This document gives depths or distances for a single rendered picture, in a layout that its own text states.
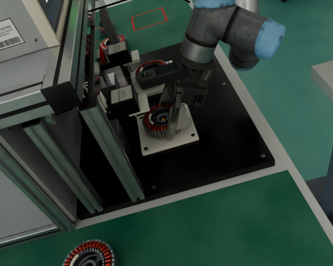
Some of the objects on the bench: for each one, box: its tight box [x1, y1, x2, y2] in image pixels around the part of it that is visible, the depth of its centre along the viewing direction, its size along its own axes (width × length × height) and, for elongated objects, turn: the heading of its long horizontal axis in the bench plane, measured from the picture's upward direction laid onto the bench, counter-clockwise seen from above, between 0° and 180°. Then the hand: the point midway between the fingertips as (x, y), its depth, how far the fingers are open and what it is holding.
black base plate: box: [77, 42, 275, 221], centre depth 93 cm, size 47×64×2 cm
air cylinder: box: [100, 72, 120, 99], centre depth 100 cm, size 5×8×6 cm
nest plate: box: [137, 103, 199, 156], centre depth 83 cm, size 15×15×1 cm
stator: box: [100, 34, 128, 54], centre depth 127 cm, size 11×11×4 cm
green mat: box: [87, 0, 192, 55], centre depth 142 cm, size 94×61×1 cm, turn 113°
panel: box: [0, 72, 85, 221], centre depth 83 cm, size 1×66×30 cm, turn 23°
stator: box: [142, 102, 181, 139], centre depth 81 cm, size 11×11×4 cm
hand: (163, 122), depth 82 cm, fingers closed on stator, 13 cm apart
